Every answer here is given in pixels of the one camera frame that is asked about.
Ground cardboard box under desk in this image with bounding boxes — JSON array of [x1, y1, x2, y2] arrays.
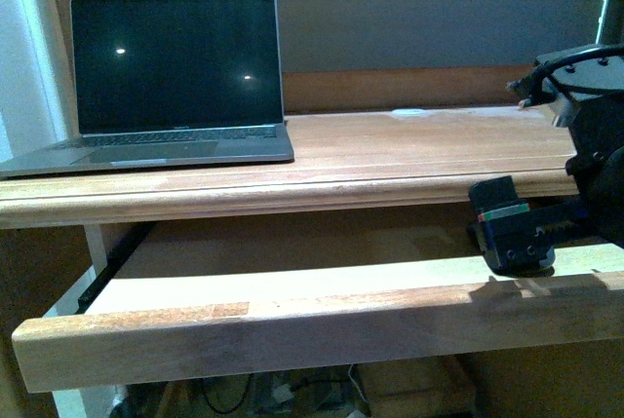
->
[[358, 356, 476, 417]]

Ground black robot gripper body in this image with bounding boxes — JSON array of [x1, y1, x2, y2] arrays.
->
[[507, 44, 623, 246]]

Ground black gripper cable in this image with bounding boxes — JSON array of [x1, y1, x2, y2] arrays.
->
[[505, 45, 624, 94]]

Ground white round desk disc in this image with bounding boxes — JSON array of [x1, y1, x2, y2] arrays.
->
[[391, 108, 427, 118]]

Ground black cables under desk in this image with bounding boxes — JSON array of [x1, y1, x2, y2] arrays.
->
[[199, 372, 254, 414]]

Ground wooden pull-out keyboard tray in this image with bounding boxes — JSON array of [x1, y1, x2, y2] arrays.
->
[[12, 220, 623, 392]]

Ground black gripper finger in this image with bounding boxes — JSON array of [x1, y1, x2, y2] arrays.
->
[[468, 176, 593, 277]]

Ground grey open laptop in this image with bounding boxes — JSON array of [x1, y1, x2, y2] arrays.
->
[[1, 0, 294, 178]]

